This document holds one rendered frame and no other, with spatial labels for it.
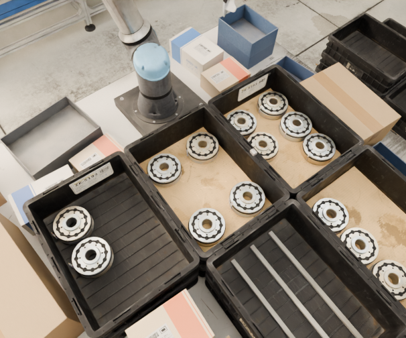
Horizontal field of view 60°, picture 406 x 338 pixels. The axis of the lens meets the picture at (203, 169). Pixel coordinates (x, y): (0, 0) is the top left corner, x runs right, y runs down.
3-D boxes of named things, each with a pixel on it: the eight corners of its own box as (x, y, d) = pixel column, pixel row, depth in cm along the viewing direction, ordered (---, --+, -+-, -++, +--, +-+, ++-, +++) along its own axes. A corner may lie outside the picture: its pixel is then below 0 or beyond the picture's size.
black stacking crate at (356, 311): (203, 273, 95) (204, 262, 85) (283, 214, 104) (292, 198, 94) (305, 416, 79) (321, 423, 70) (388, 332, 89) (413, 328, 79)
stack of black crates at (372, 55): (303, 95, 215) (327, 34, 176) (334, 73, 225) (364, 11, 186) (354, 137, 200) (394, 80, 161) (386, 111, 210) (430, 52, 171)
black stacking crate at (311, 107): (205, 125, 120) (206, 102, 110) (269, 87, 129) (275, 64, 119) (283, 212, 104) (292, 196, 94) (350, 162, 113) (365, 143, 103)
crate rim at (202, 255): (122, 152, 102) (120, 148, 100) (204, 106, 111) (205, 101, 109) (202, 263, 87) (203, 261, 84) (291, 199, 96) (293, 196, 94)
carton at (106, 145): (96, 192, 118) (90, 182, 112) (75, 171, 122) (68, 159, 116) (132, 164, 124) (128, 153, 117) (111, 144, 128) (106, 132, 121)
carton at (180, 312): (155, 381, 79) (151, 383, 72) (130, 333, 84) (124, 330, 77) (213, 337, 83) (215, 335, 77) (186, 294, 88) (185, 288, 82)
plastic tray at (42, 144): (38, 183, 114) (32, 176, 110) (5, 147, 121) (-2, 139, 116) (104, 134, 124) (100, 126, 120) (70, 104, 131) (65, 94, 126)
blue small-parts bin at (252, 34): (217, 31, 149) (218, 17, 143) (242, 17, 154) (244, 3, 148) (249, 58, 142) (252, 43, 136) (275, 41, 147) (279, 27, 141)
